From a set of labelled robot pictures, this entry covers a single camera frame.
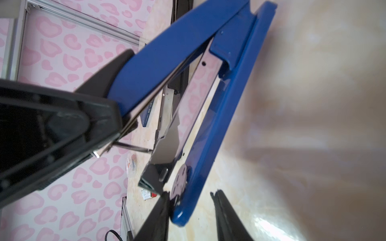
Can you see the clear plastic staple packet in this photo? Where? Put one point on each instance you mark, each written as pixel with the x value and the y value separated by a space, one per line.
pixel 131 165

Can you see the blue booklet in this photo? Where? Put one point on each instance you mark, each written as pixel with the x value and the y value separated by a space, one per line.
pixel 146 114

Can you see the aluminium frame rail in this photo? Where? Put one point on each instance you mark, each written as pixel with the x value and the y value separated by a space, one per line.
pixel 17 13

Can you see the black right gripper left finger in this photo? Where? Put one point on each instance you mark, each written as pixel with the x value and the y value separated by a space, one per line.
pixel 155 228

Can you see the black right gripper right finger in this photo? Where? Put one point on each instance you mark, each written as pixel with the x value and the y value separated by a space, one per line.
pixel 229 225

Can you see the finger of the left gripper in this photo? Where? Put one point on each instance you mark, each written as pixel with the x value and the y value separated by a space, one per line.
pixel 45 133

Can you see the red white staple box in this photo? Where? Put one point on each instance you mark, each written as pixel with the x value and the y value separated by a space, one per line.
pixel 146 194

